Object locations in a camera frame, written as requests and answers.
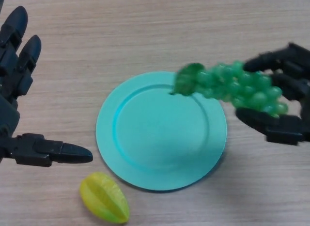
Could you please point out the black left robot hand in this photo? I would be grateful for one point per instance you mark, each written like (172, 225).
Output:
(8, 109)

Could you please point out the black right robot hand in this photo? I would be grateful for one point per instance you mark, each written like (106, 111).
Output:
(298, 66)

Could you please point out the round teal plate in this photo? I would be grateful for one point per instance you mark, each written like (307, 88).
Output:
(155, 138)

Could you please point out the green grape bunch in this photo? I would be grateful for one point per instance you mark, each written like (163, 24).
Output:
(242, 87)

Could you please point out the yellow starfruit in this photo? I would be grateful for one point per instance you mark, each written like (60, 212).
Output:
(104, 199)

